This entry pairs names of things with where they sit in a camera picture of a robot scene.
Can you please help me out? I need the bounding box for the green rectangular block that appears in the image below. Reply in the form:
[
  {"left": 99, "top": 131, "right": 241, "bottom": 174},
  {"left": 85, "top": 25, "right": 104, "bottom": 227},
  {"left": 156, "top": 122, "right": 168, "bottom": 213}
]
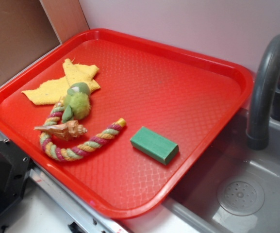
[{"left": 130, "top": 127, "right": 179, "bottom": 165}]

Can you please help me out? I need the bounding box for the red plastic tray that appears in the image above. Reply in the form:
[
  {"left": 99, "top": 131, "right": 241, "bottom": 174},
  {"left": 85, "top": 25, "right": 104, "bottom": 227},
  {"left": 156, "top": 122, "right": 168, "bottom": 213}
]
[{"left": 0, "top": 29, "right": 253, "bottom": 219}]

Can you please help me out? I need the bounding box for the green plush toy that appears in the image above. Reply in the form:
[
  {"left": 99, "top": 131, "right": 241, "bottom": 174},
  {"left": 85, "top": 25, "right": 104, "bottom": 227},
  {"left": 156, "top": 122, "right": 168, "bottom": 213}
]
[{"left": 62, "top": 82, "right": 91, "bottom": 123}]

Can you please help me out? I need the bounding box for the tan conch seashell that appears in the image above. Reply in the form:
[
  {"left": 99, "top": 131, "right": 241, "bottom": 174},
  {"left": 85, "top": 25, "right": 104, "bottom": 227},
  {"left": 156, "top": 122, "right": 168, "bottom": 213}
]
[{"left": 34, "top": 120, "right": 88, "bottom": 141}]

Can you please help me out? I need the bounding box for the yellow cloth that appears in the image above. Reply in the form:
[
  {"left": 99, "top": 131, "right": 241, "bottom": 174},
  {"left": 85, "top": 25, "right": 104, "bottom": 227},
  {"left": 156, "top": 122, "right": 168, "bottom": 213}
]
[{"left": 22, "top": 59, "right": 100, "bottom": 105}]

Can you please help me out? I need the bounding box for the grey toy sink basin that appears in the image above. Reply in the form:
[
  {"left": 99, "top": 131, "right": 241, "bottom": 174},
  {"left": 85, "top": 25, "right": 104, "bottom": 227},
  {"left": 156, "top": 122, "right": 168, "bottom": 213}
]
[{"left": 164, "top": 110, "right": 280, "bottom": 233}]

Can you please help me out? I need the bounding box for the grey toy faucet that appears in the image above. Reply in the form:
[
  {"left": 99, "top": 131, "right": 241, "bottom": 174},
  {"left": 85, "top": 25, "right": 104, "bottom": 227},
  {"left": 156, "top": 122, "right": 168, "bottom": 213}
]
[{"left": 246, "top": 34, "right": 280, "bottom": 150}]

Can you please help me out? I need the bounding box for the brown cardboard panel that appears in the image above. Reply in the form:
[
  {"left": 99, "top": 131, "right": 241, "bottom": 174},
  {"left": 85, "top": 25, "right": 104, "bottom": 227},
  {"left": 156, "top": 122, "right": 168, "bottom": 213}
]
[{"left": 0, "top": 0, "right": 89, "bottom": 87}]

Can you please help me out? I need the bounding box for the multicoloured twisted rope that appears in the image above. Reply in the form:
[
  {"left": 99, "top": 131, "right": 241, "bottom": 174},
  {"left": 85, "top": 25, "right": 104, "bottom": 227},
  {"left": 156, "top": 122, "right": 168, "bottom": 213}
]
[{"left": 39, "top": 101, "right": 127, "bottom": 162}]

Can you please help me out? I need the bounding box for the black metal bracket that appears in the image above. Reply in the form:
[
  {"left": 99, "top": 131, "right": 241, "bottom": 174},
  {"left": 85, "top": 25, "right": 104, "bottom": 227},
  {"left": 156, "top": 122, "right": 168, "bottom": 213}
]
[{"left": 0, "top": 141, "right": 32, "bottom": 217}]

